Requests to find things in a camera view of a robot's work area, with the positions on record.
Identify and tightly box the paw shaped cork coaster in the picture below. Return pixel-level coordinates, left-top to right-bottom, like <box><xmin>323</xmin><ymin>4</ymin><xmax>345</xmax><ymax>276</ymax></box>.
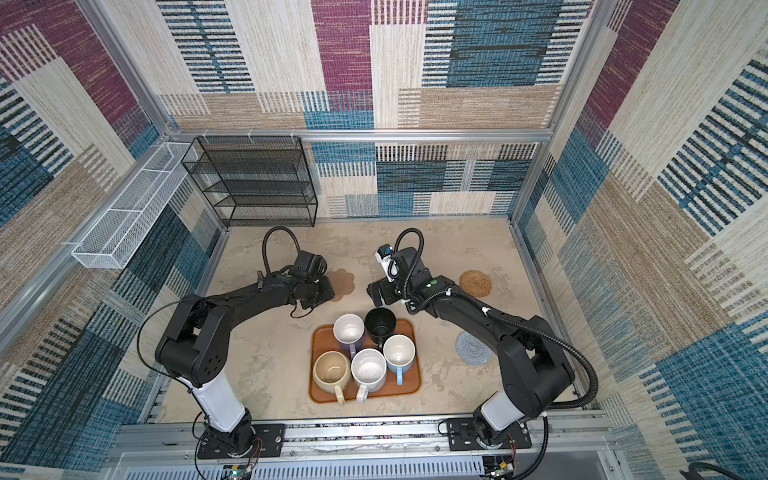
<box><xmin>327</xmin><ymin>269</ymin><xmax>355</xmax><ymax>302</ymax></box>

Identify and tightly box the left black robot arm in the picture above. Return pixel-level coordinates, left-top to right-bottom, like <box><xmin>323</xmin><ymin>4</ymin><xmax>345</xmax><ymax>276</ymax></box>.
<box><xmin>155</xmin><ymin>226</ymin><xmax>335</xmax><ymax>458</ymax></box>

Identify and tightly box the woven rattan round coaster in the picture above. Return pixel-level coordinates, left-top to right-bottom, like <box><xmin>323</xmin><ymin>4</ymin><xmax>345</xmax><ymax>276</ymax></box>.
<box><xmin>459</xmin><ymin>269</ymin><xmax>493</xmax><ymax>298</ymax></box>

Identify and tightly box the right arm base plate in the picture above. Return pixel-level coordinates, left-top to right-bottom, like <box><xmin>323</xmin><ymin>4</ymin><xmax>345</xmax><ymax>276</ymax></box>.
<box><xmin>437</xmin><ymin>417</ymin><xmax>532</xmax><ymax>451</ymax></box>

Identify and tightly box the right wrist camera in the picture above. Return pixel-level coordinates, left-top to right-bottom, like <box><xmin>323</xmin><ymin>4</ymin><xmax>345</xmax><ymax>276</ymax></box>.
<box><xmin>375</xmin><ymin>244</ymin><xmax>399</xmax><ymax>282</ymax></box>

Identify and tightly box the black wire shelf rack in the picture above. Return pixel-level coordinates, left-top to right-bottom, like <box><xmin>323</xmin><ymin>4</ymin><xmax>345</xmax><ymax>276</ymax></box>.
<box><xmin>181</xmin><ymin>136</ymin><xmax>318</xmax><ymax>228</ymax></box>

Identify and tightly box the white wire mesh basket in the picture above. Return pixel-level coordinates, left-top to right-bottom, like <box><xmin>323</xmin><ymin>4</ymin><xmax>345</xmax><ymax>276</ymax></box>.
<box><xmin>72</xmin><ymin>142</ymin><xmax>189</xmax><ymax>270</ymax></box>

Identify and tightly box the blue grey braided coaster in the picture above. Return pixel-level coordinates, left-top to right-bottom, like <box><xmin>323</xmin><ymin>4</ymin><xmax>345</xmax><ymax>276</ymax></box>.
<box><xmin>455</xmin><ymin>331</ymin><xmax>493</xmax><ymax>366</ymax></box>

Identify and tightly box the orange brown serving tray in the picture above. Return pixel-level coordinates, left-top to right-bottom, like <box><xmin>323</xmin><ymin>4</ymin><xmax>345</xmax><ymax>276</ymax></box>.
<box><xmin>308</xmin><ymin>318</ymin><xmax>422</xmax><ymax>404</ymax></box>

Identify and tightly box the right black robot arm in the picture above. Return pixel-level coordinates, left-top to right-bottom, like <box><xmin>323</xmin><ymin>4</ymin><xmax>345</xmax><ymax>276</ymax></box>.
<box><xmin>367</xmin><ymin>227</ymin><xmax>599</xmax><ymax>447</ymax></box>

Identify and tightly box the beige cream mug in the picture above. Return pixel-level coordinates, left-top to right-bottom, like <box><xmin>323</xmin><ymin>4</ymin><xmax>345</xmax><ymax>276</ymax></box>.
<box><xmin>312</xmin><ymin>351</ymin><xmax>351</xmax><ymax>406</ymax></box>

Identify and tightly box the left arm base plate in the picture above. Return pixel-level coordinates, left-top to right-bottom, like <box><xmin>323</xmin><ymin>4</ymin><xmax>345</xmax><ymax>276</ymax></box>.
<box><xmin>195</xmin><ymin>424</ymin><xmax>285</xmax><ymax>462</ymax></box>

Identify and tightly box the black mug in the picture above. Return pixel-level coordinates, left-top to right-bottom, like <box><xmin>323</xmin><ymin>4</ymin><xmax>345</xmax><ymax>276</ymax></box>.
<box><xmin>364</xmin><ymin>307</ymin><xmax>397</xmax><ymax>351</ymax></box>

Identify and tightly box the light blue mug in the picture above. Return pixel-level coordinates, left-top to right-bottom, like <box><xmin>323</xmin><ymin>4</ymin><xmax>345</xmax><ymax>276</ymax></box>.
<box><xmin>383</xmin><ymin>334</ymin><xmax>416</xmax><ymax>386</ymax></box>

